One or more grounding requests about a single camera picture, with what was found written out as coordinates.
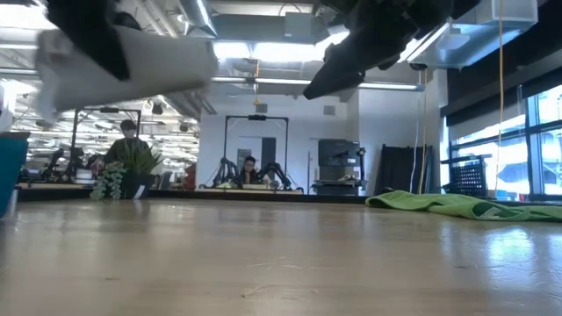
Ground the black perforated crate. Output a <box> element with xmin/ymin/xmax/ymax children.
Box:
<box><xmin>441</xmin><ymin>154</ymin><xmax>494</xmax><ymax>198</ymax></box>

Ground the dark door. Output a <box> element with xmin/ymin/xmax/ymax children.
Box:
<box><xmin>261</xmin><ymin>136</ymin><xmax>277</xmax><ymax>171</ymax></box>

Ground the black fabric panel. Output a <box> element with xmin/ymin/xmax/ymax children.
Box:
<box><xmin>378</xmin><ymin>143</ymin><xmax>434</xmax><ymax>194</ymax></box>

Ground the grey waffle towel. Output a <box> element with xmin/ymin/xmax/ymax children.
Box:
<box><xmin>33</xmin><ymin>25</ymin><xmax>220</xmax><ymax>126</ymax></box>

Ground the grey ceiling duct box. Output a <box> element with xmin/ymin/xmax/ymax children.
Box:
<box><xmin>284</xmin><ymin>11</ymin><xmax>314</xmax><ymax>39</ymax></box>

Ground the small potted artificial plant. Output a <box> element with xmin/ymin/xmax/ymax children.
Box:
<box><xmin>90</xmin><ymin>140</ymin><xmax>166</xmax><ymax>202</ymax></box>

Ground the teal plastic basket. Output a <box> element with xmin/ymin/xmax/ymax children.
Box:
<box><xmin>0</xmin><ymin>131</ymin><xmax>31</xmax><ymax>219</ymax></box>

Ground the large window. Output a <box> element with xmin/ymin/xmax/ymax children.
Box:
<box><xmin>447</xmin><ymin>83</ymin><xmax>562</xmax><ymax>201</ymax></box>

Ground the person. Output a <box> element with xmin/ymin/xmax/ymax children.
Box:
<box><xmin>103</xmin><ymin>118</ymin><xmax>153</xmax><ymax>166</ymax></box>
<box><xmin>239</xmin><ymin>154</ymin><xmax>265</xmax><ymax>186</ymax></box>

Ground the yellow hanging cable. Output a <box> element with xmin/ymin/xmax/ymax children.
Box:
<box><xmin>494</xmin><ymin>0</ymin><xmax>505</xmax><ymax>197</ymax></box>

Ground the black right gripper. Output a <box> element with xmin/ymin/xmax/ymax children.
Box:
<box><xmin>302</xmin><ymin>0</ymin><xmax>454</xmax><ymax>102</ymax></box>

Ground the distant wooden table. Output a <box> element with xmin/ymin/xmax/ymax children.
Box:
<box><xmin>197</xmin><ymin>187</ymin><xmax>305</xmax><ymax>196</ymax></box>

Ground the long ceiling light tube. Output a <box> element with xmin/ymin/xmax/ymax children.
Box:
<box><xmin>210</xmin><ymin>75</ymin><xmax>425</xmax><ymax>92</ymax></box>

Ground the black aluminium table frame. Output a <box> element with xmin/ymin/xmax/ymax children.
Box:
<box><xmin>16</xmin><ymin>187</ymin><xmax>368</xmax><ymax>204</ymax></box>

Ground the green microfiber towel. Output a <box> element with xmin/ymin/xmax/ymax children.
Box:
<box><xmin>364</xmin><ymin>190</ymin><xmax>562</xmax><ymax>223</ymax></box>

